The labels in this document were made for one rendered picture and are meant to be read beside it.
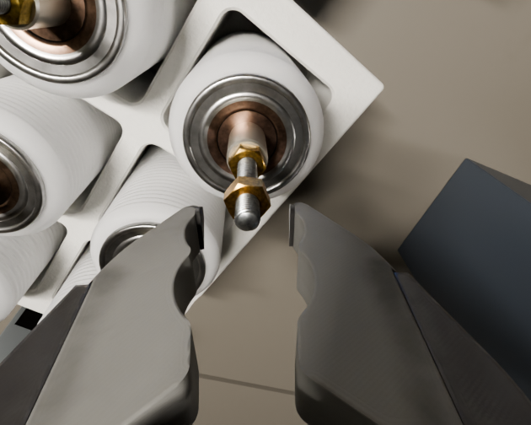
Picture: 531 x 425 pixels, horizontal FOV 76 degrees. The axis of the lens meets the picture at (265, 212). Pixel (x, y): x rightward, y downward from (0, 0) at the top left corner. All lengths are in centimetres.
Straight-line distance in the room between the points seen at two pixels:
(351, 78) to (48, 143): 21
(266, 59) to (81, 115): 15
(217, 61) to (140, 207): 11
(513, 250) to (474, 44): 25
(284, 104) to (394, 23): 30
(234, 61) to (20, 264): 24
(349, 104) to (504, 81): 31
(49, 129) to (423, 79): 42
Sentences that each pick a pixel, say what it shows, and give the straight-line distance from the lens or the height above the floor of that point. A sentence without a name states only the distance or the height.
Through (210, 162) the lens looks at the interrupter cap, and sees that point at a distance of 21.
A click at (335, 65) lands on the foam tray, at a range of 28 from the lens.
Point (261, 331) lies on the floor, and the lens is 71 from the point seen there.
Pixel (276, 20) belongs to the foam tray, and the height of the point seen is 18.
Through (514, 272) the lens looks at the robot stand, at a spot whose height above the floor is 18.
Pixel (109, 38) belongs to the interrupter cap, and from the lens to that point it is 21.
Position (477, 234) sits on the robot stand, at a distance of 51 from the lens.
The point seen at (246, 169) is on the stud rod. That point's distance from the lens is 16.
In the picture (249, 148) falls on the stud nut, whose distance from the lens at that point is 17.
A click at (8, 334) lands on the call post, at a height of 17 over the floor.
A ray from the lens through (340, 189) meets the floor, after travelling 52.
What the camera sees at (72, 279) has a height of 21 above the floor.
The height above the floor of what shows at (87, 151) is 21.
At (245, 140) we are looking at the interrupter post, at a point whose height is 28.
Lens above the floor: 45
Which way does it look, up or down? 58 degrees down
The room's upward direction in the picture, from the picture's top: 175 degrees clockwise
